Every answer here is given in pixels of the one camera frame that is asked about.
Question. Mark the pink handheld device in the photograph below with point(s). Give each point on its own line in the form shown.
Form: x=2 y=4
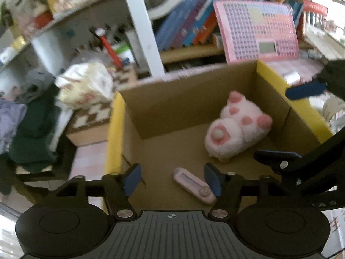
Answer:
x=188 y=181

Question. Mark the white bookshelf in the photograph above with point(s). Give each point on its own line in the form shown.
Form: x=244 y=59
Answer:
x=142 y=32

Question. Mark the red white-capped bottle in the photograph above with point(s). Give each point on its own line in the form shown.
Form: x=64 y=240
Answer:
x=109 y=48

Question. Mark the wooden chessboard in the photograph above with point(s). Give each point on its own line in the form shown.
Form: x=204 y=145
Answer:
x=91 y=118

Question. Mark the white plastic bag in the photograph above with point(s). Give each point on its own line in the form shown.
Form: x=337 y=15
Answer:
x=83 y=86

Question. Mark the red box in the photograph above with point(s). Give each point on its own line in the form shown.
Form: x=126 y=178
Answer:
x=41 y=21

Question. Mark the green and white container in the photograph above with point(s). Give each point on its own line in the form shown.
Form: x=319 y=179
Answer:
x=124 y=51

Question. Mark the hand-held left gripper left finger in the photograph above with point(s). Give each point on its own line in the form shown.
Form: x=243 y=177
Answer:
x=132 y=180

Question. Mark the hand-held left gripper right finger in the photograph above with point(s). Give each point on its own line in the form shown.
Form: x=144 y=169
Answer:
x=213 y=181

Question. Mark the pink learning board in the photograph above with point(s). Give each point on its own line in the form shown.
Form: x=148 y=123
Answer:
x=242 y=32

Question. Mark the grey cloth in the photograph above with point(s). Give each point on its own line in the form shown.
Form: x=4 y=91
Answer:
x=36 y=83

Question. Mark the cardboard box with yellow rim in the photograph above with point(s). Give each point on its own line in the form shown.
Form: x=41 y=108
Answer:
x=167 y=108

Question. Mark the row of colourful books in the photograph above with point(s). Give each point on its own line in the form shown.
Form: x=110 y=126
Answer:
x=188 y=21

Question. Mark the white paper with red print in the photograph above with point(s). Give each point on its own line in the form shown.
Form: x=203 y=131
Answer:
x=334 y=229

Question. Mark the white curved shelf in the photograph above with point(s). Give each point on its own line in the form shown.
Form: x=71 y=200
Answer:
x=80 y=12

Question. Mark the pink and white plush toy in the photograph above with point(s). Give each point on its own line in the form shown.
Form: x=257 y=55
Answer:
x=231 y=135

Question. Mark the purple cloth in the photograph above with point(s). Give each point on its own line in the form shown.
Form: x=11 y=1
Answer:
x=10 y=124

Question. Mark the thick white book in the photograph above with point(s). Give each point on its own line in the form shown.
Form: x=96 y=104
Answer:
x=167 y=4

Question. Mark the wooden shelf board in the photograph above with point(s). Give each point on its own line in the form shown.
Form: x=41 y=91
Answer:
x=191 y=52

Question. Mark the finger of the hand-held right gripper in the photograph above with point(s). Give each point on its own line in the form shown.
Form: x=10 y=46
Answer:
x=304 y=90
x=277 y=157

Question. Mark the dark green garment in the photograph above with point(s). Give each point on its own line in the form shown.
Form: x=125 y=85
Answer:
x=33 y=137

